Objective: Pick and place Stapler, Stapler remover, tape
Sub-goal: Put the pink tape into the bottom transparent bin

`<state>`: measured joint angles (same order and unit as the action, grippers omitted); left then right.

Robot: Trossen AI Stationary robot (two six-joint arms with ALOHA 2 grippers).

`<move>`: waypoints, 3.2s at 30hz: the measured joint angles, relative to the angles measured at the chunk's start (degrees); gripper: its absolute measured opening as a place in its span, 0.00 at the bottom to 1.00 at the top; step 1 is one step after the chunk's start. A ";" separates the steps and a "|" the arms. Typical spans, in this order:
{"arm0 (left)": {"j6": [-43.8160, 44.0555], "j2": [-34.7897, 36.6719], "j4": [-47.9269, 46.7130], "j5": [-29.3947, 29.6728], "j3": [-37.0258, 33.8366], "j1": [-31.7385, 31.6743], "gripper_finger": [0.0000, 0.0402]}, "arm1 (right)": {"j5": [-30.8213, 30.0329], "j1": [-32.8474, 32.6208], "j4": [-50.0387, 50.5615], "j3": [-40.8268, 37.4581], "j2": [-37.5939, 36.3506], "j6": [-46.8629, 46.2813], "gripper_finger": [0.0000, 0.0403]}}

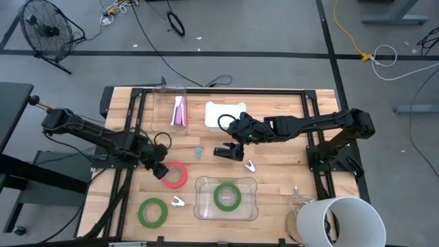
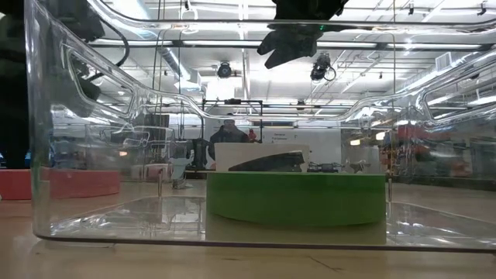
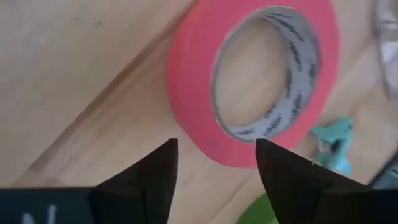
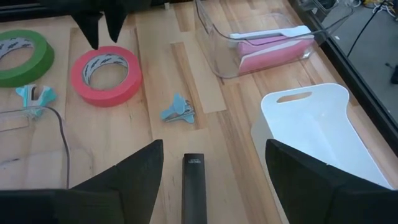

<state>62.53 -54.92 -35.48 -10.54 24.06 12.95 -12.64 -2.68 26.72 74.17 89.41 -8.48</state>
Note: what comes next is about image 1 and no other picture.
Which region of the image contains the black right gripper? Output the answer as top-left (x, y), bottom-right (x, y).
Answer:
top-left (224, 111), bottom-right (267, 163)

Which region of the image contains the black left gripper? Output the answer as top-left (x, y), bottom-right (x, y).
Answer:
top-left (141, 143), bottom-right (170, 180)

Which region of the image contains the black stapler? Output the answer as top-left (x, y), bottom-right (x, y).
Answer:
top-left (213, 147), bottom-right (238, 160)

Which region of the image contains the pink tape roll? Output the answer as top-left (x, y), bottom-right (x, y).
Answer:
top-left (160, 161), bottom-right (189, 189)

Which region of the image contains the green tape roll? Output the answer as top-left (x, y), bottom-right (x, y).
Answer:
top-left (213, 182), bottom-right (242, 213)
top-left (137, 197), bottom-right (169, 229)

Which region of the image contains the pink white stapler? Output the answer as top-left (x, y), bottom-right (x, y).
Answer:
top-left (169, 95), bottom-right (188, 128)

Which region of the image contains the white plastic bin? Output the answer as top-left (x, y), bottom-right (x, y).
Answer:
top-left (204, 101), bottom-right (248, 133)

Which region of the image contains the clear plastic bin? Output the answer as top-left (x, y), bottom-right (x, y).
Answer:
top-left (193, 175), bottom-right (259, 222)
top-left (150, 84), bottom-right (189, 134)

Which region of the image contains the clear glass vessel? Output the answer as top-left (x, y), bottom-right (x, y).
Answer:
top-left (289, 187), bottom-right (317, 217)

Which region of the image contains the round wooden base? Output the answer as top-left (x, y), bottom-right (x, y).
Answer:
top-left (285, 209), bottom-right (305, 244)

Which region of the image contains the white cylindrical lamp shade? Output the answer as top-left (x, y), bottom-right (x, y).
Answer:
top-left (296, 196), bottom-right (387, 247)

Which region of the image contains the black side table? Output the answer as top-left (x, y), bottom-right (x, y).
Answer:
top-left (0, 81), bottom-right (91, 237)

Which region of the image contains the black floor fan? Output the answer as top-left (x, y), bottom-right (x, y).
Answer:
top-left (19, 0), bottom-right (86, 75)

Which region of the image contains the grey desk foot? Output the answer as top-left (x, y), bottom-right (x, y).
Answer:
top-left (393, 104), bottom-right (439, 115)
top-left (361, 0), bottom-right (429, 26)

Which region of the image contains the black aluminium table frame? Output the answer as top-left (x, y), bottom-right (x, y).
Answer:
top-left (77, 85), bottom-right (371, 247)

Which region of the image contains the grey looped cable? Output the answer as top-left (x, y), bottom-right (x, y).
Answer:
top-left (204, 73), bottom-right (234, 88)

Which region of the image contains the long black cable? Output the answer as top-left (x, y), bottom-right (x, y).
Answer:
top-left (131, 0), bottom-right (206, 88)

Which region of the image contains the thin yellow cable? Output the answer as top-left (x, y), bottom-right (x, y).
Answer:
top-left (36, 100), bottom-right (56, 111)

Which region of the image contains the black coiled cable ring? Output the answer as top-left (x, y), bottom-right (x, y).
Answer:
top-left (166, 10), bottom-right (187, 38)

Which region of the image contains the white cable bundle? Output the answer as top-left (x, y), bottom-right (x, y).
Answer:
top-left (99, 0), bottom-right (140, 27)

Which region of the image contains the yellow extension cable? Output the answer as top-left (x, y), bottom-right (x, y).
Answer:
top-left (333, 0), bottom-right (374, 62)

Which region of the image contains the white looped cable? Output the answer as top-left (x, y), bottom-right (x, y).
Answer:
top-left (370, 43), bottom-right (439, 82)

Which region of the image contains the thin black curved cable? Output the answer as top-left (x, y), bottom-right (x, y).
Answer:
top-left (407, 68), bottom-right (439, 169)

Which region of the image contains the black cable tangle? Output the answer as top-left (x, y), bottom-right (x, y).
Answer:
top-left (416, 26), bottom-right (439, 56)

